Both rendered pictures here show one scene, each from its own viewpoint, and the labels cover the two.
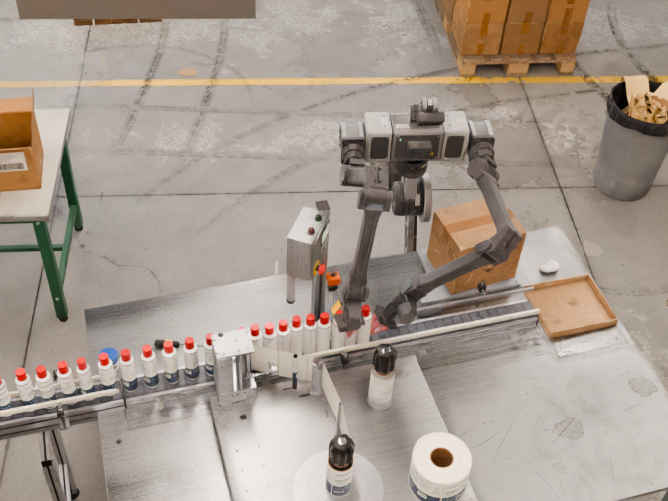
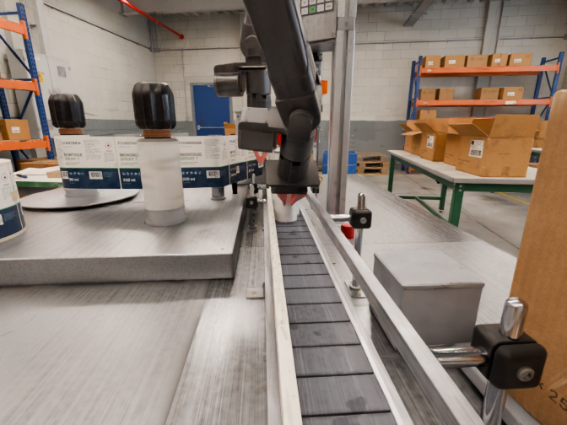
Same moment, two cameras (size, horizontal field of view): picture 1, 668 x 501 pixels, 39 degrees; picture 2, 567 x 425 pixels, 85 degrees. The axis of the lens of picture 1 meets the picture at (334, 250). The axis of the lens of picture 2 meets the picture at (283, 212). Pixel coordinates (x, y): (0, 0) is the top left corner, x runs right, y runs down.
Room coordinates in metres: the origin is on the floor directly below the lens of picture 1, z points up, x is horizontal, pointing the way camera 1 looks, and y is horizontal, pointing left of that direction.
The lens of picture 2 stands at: (2.47, -0.80, 1.09)
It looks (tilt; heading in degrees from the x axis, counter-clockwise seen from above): 16 degrees down; 105
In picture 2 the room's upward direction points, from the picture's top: straight up
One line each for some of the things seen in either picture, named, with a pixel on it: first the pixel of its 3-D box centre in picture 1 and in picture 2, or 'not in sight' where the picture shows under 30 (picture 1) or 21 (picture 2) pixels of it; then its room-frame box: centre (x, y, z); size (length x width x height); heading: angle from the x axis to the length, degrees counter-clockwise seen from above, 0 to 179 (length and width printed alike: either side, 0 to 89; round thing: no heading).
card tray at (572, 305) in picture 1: (570, 305); not in sight; (2.59, -0.98, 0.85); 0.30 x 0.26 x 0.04; 108
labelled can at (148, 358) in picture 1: (149, 365); not in sight; (2.05, 0.64, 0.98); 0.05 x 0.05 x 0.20
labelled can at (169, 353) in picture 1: (170, 361); not in sight; (2.07, 0.57, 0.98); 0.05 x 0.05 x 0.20
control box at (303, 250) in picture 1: (308, 244); (315, 8); (2.32, 0.09, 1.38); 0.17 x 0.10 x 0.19; 163
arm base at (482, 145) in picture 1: (483, 154); not in sight; (2.79, -0.55, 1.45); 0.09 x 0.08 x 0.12; 97
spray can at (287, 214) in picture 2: (364, 325); (285, 176); (2.30, -0.13, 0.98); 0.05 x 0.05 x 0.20
